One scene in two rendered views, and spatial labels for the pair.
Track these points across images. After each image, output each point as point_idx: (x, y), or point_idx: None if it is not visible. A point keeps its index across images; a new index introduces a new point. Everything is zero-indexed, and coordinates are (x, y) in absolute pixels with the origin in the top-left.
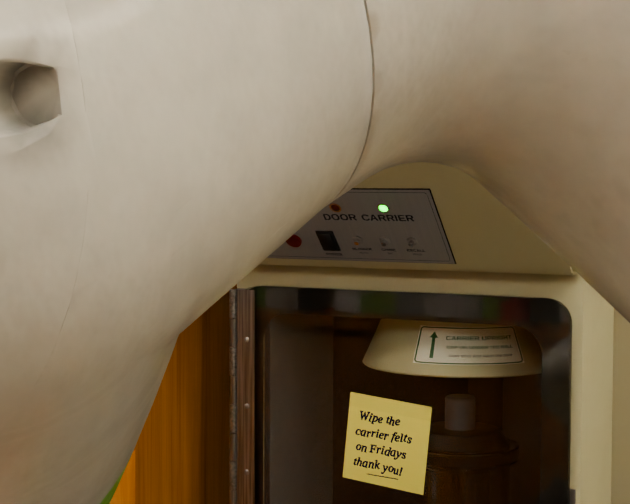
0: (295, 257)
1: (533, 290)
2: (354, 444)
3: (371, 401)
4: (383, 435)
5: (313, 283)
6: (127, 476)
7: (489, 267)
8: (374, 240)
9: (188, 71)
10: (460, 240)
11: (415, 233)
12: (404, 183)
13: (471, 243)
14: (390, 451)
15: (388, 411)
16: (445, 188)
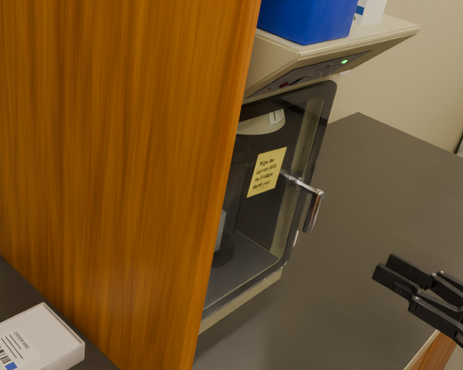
0: (268, 92)
1: (323, 77)
2: (254, 179)
3: (265, 155)
4: (266, 169)
5: (245, 100)
6: (207, 267)
7: (332, 74)
8: (315, 75)
9: None
10: (342, 67)
11: (334, 68)
12: (368, 49)
13: (344, 67)
14: (267, 175)
15: (270, 156)
16: (375, 48)
